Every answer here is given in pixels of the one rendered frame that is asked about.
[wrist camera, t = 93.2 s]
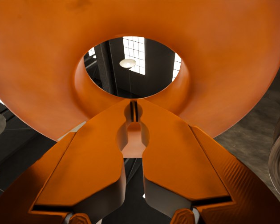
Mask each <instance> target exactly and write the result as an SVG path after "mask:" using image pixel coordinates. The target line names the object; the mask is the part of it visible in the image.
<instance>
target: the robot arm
mask: <svg viewBox="0 0 280 224"><path fill-rule="evenodd" d="M134 110H135V116H136V122H138V123H139V124H140V125H141V140H142V143H143V144H144V145H145V147H146V149H145V151H144V152H143V154H142V166H143V183H144V193H145V200H146V202H147V204H148V205H149V206H151V207H153V208H155V209H156V210H158V211H160V212H162V213H163V214H165V215H167V216H169V217H170V218H171V219H172V220H171V222H170V224H280V201H279V200H278V199H277V197H276V196H275V195H274V194H273V192H272V191H271V190H270V189H269V188H268V187H267V185H266V184H265V183H264V182H263V181H262V180H261V179H260V178H259V177H258V176H257V175H256V174H255V173H254V172H253V171H252V170H251V169H250V168H249V167H247V166H246V165H245V164H244V163H243V162H241V161H240V160H239V159H238V158H236V157H235V156H234V155H232V154H231V153H230V152H229V151H228V150H226V149H225V148H224V147H223V146H221V145H220V144H219V143H217V142H216V141H215V140H214V139H212V138H211V137H210V136H209V135H207V134H206V133H205V132H204V131H203V130H201V129H200V128H199V127H197V126H190V125H189V124H187V123H186V122H185V121H183V120H182V119H181V118H179V117H178V116H176V115H175V114H173V113H171V112H170V111H168V110H166V109H163V108H162V107H159V106H157V105H155V104H153V103H151V102H149V101H147V100H145V99H142V98H140V99H137V100H129V99H124V100H122V101H121V102H119V103H117V104H115V105H114V106H112V107H110V108H108V109H107V110H105V111H103V112H101V113H99V114H98V115H96V116H95V117H93V118H92V119H90V120H89V121H88V122H86V123H85V124H84V125H83V126H82V127H81V128H79V129H78V130H77V131H76V132H69V133H68V134H67V135H66V136H64V137H63V138H62V139H61V140H60V141H59V142H57V143H56V144H55V145H54V146H53V147H52V148H50V149H49V150H48V151H47V152H46V153H45V154H44V155H43V156H41V157H40V158H39V159H38V160H37V161H36V162H34V163H33V164H32V165H31V166H30V167H29V168H28V169H26V170H25V171H24V172H23V173H22V174H21V175H20V176H19V177H17V178H16V179H15V180H14V181H13V182H12V183H11V184H10V185H9V187H8V188H7V189H6V190H5V191H4V192H3V193H2V194H1V195H0V224H101V221H102V218H104V217H105V216H107V215H108V214H110V213H112V212H113V211H115V210H116V209H118V208H119V207H121V205H122V204H123V202H124V199H125V190H126V174H125V167H124V159H123V154H122V150H123V149H124V147H125V146H126V145H127V144H128V133H127V128H128V127H129V125H130V124H131V122H134Z"/></svg>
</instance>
